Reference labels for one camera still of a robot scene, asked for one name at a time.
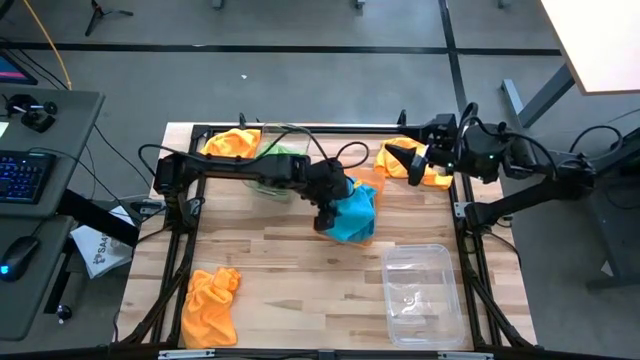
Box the black clamp mount gadget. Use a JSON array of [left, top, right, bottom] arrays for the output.
[[4, 93, 59, 134]]

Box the black computer mouse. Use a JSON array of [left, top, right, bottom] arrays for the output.
[[0, 235, 41, 283]]

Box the black desk leg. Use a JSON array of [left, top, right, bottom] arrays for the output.
[[43, 249, 76, 315]]

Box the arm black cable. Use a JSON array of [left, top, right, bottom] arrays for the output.
[[137, 127, 371, 174], [452, 102, 624, 174]]

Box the black desk support bar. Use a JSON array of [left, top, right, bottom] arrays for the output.
[[57, 188, 141, 247]]

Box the backlit black keyboard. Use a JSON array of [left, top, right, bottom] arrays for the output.
[[0, 150, 58, 205]]

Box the long silver edge bracket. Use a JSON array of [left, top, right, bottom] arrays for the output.
[[157, 348, 217, 360], [438, 351, 495, 360]]

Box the grey table leg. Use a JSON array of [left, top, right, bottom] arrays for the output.
[[501, 63, 576, 136]]

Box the black equipment stand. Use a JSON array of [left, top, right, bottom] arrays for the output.
[[549, 124, 640, 294]]

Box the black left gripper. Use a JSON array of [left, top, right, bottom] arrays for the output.
[[304, 159, 354, 233]]

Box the yellow floor cable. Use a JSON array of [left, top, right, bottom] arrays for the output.
[[21, 0, 73, 91]]

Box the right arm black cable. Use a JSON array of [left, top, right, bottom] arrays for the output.
[[452, 102, 624, 174]]

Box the blue microfiber towel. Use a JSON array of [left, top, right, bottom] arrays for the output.
[[323, 180, 380, 245]]

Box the computer monitor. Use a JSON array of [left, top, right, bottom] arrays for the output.
[[0, 49, 39, 87]]

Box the orange microfiber towel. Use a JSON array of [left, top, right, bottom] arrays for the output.
[[373, 137, 454, 191], [199, 128, 263, 160], [181, 267, 243, 350]]

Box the black tripod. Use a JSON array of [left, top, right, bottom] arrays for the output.
[[84, 0, 135, 38]]

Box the white paper sheet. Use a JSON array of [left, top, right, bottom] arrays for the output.
[[69, 225, 134, 280]]

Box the large clear plastic basket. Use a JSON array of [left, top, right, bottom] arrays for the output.
[[382, 243, 466, 350]]

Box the black aluminium table frame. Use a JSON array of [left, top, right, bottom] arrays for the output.
[[112, 123, 534, 360]]

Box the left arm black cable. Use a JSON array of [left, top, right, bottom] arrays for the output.
[[137, 127, 371, 174]]

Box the grey desk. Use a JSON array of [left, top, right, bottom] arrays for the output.
[[0, 85, 106, 342]]

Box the small clear plastic basket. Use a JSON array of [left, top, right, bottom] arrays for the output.
[[243, 122, 312, 204]]

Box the orange plastic basket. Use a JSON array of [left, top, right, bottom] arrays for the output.
[[344, 167, 386, 246]]

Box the white table top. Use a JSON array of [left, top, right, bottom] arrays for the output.
[[537, 0, 640, 96]]

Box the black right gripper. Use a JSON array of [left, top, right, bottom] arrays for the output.
[[384, 113, 464, 187]]

